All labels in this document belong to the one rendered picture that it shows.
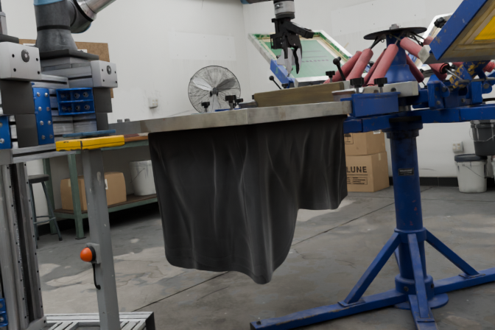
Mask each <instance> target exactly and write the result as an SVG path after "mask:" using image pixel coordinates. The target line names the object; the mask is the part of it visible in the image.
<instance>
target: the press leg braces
mask: <svg viewBox="0 0 495 330"><path fill-rule="evenodd" d="M407 239H408V245H409V249H410V257H411V262H412V271H413V275H414V281H415V290H416V296H417V302H418V311H414V313H415V317H416V320H417V322H435V320H434V317H433V316H432V312H431V311H429V307H428V301H427V296H426V287H425V282H424V274H423V269H422V264H421V257H420V253H419V248H418V241H417V237H416V234H408V235H407ZM425 241H427V242H428V243H429V244H430V245H431V246H433V248H435V249H436V250H437V251H439V252H440V253H441V254H442V255H444V256H445V257H446V258H447V259H448V260H449V261H451V262H452V263H453V264H454V265H456V266H457V267H458V268H460V269H461V270H462V271H463V272H464V273H462V274H459V276H462V277H464V278H467V279H470V278H476V277H479V276H482V275H485V274H484V273H481V272H478V271H476V270H475V269H474V268H473V267H472V266H470V265H469V264H468V263H467V262H465V261H464V260H463V259H461V258H460V257H459V256H458V255H457V254H456V253H455V252H453V251H452V250H451V249H450V248H448V247H447V246H446V245H445V244H444V243H442V241H440V240H439V239H438V238H437V237H435V236H434V235H433V234H431V233H430V232H429V231H428V230H427V229H426V240H425ZM400 243H401V239H400V234H398V233H396V232H394V233H393V235H392V236H391V237H390V238H389V239H388V241H387V243H386V244H385V246H384V247H383V248H382V249H381V250H380V252H379V254H378V255H377V256H376V258H375V259H374V260H373V261H372V263H371V264H370V266H369V267H368V269H367V270H366V271H365V272H364V274H363V275H362V277H361V278H360V280H358V282H357V283H356V285H355V286H354V288H353V289H352V290H351V291H350V293H349V294H348V296H347V297H346V298H345V300H344V301H338V303H339V304H341V305H342V306H344V307H347V306H353V305H357V304H361V303H365V301H364V300H363V299H361V297H362V295H363V293H364V292H365V291H366V289H367V288H368V287H369V285H370V284H371V282H372V281H373V280H374V279H375V277H376V276H377V274H378V273H379V271H380V270H381V269H382V268H383V266H384V265H385V263H386V262H387V260H388V259H389V258H390V257H391V255H392V254H393V252H394V251H395V249H396V248H397V247H398V246H399V244H400Z"/></svg>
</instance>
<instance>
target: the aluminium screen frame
mask: <svg viewBox="0 0 495 330"><path fill-rule="evenodd" d="M347 113H353V109H352V101H344V102H325V103H315V104H305V105H285V106H275V107H264V108H245V109H239V110H226V111H218V112H211V113H199V114H192V115H185V116H171V117H164V118H157V119H145V120H137V121H130V122H117V123H110V124H108V129H109V130H116V132H115V133H110V134H109V136H116V135H125V134H134V133H152V132H161V131H171V130H189V129H198V128H207V127H225V126H234V125H244V124H258V123H265V122H278V121H285V120H293V119H305V118H312V117H319V116H333V115H340V114H347Z"/></svg>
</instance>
